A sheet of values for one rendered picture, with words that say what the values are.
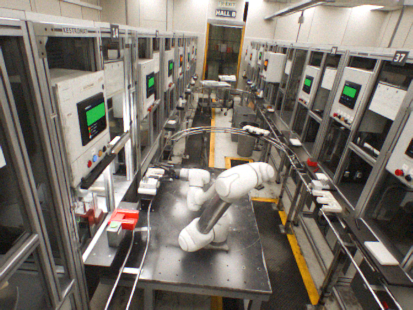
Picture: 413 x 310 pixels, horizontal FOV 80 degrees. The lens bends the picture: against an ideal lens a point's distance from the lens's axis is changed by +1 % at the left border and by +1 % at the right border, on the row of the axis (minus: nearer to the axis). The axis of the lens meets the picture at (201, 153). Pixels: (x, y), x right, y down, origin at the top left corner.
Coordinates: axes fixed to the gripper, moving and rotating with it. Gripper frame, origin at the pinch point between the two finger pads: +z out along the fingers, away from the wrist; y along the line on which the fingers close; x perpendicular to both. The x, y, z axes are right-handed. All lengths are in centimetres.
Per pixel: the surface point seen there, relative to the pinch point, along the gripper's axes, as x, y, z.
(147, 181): -16.4, -19.2, 8.0
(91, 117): 44, 52, 18
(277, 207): -122, -110, -142
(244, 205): -32, -44, -77
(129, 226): 37.1, -18.7, 5.8
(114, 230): 51, -10, 9
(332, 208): -12, -25, -142
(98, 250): 55, -21, 18
